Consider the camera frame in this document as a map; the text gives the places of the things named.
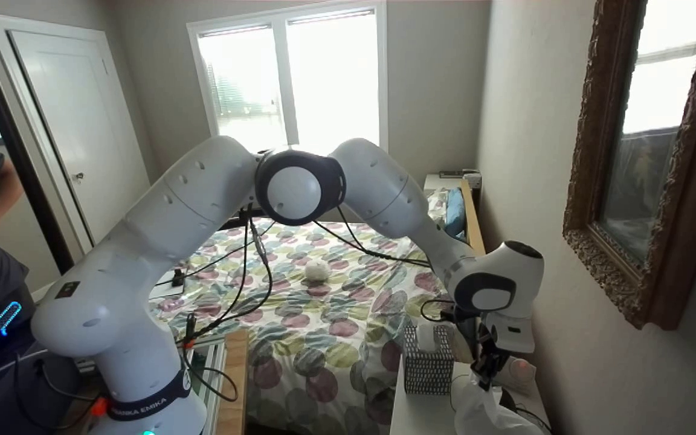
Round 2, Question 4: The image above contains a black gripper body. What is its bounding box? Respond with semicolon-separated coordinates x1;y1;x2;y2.
470;319;509;380

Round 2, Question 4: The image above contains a white paper towel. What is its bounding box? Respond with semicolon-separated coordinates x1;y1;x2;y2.
452;375;545;435

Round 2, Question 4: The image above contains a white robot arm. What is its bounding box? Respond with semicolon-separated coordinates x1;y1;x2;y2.
32;135;544;435

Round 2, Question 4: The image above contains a white bedside cabinet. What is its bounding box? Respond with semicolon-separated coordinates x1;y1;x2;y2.
389;363;554;435

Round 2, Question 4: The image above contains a pink salt lamp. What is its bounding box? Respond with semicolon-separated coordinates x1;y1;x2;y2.
512;357;535;396

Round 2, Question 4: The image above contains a patterned tissue box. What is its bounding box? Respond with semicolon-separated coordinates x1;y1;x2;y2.
402;320;454;393

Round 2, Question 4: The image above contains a blue pillow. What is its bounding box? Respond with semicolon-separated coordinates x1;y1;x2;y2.
427;186;465;238

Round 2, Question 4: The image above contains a wooden bed headboard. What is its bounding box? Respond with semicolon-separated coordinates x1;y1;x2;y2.
458;173;485;255

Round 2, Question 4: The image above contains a floral bed cover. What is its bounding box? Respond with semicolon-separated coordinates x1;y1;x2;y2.
150;216;444;435

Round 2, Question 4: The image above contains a small white ball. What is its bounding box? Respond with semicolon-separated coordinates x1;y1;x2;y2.
305;260;330;285

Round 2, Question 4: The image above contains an ornate framed mirror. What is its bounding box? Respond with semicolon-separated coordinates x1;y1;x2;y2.
563;0;696;330

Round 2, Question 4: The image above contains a wooden bed footboard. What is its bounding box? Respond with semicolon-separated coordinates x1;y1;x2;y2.
218;329;248;435

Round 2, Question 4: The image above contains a white framed window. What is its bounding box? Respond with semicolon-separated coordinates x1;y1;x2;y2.
185;0;386;154

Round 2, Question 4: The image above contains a white door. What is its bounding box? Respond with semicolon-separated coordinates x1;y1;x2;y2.
0;15;150;254

